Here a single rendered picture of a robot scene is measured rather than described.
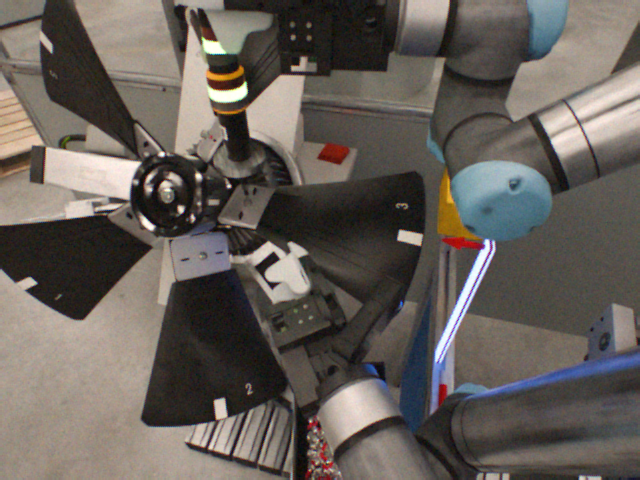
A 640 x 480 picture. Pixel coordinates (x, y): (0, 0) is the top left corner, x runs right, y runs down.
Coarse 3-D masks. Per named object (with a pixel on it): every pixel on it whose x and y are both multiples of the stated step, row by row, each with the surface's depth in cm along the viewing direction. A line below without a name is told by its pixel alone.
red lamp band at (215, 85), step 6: (234, 78) 43; (240, 78) 44; (210, 84) 44; (216, 84) 43; (222, 84) 43; (228, 84) 43; (234, 84) 43; (240, 84) 44; (222, 90) 43; (228, 90) 44
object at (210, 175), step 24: (144, 168) 54; (168, 168) 54; (192, 168) 53; (144, 192) 55; (192, 192) 54; (216, 192) 56; (144, 216) 55; (168, 216) 54; (192, 216) 53; (216, 216) 58
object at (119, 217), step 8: (120, 208) 59; (128, 208) 59; (112, 216) 60; (120, 216) 60; (120, 224) 61; (128, 224) 62; (136, 224) 62; (136, 232) 63; (144, 232) 64; (144, 240) 65; (152, 240) 65; (160, 240) 66
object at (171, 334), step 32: (192, 288) 59; (224, 288) 62; (192, 320) 59; (224, 320) 62; (256, 320) 65; (160, 352) 57; (192, 352) 59; (224, 352) 61; (256, 352) 64; (160, 384) 58; (192, 384) 59; (224, 384) 61; (256, 384) 63; (160, 416) 59; (192, 416) 60
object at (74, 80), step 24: (48, 0) 57; (72, 0) 54; (48, 24) 59; (72, 24) 55; (72, 48) 58; (72, 72) 60; (96, 72) 57; (48, 96) 69; (72, 96) 65; (96, 96) 59; (96, 120) 65; (120, 120) 59
